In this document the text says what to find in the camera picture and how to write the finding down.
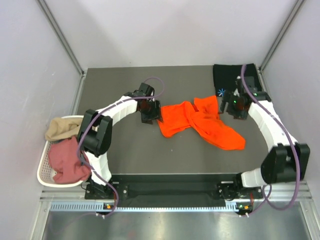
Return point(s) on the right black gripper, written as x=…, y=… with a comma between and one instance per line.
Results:
x=227, y=98

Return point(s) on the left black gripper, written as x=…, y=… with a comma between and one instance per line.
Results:
x=155, y=114

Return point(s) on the orange t shirt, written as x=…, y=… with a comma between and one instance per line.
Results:
x=203, y=116

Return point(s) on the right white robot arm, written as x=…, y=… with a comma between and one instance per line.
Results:
x=286, y=157

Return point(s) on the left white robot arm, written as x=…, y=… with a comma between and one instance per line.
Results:
x=95, y=134

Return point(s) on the folded black t shirt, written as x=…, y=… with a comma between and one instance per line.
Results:
x=225, y=76

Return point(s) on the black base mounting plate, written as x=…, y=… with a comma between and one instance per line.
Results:
x=172, y=190

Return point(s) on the beige t shirt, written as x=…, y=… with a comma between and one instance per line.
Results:
x=61, y=128

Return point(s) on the pink t shirt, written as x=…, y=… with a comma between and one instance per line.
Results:
x=62, y=157

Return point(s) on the white laundry basket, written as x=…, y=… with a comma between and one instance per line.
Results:
x=45, y=172

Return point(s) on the slotted cable duct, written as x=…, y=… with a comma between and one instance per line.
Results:
x=103, y=207

